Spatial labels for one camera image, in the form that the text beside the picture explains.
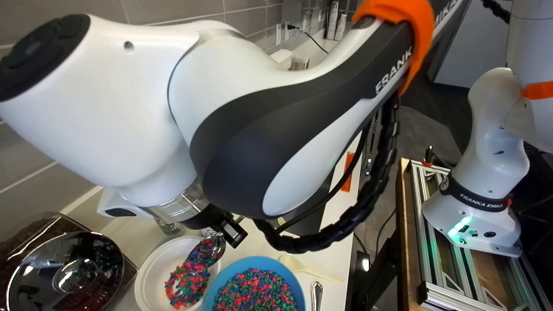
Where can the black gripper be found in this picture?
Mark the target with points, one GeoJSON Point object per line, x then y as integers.
{"type": "Point", "coordinates": [222, 226]}

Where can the silver metal spoon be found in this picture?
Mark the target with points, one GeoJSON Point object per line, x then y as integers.
{"type": "Point", "coordinates": [208, 252]}

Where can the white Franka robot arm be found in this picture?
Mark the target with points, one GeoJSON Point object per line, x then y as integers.
{"type": "Point", "coordinates": [114, 115]}

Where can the blue bowl with colourful cereal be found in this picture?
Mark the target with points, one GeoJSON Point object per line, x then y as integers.
{"type": "Point", "coordinates": [256, 288]}

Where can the white bowl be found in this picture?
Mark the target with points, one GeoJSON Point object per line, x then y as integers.
{"type": "Point", "coordinates": [156, 271]}

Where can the orange tape strip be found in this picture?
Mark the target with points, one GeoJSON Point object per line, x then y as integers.
{"type": "Point", "coordinates": [348, 174]}

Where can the shiny metal pot lid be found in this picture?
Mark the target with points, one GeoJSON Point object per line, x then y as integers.
{"type": "Point", "coordinates": [63, 271]}

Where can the wooden base board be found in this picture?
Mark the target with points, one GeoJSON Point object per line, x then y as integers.
{"type": "Point", "coordinates": [405, 243]}

